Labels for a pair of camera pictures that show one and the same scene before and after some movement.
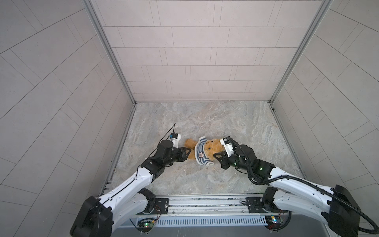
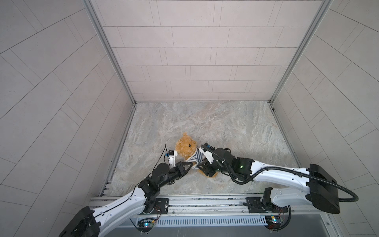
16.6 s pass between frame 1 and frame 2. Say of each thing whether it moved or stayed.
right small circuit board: stayed
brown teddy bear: moved
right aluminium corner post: stayed
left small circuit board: stayed
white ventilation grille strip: stayed
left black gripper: moved
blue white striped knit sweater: moved
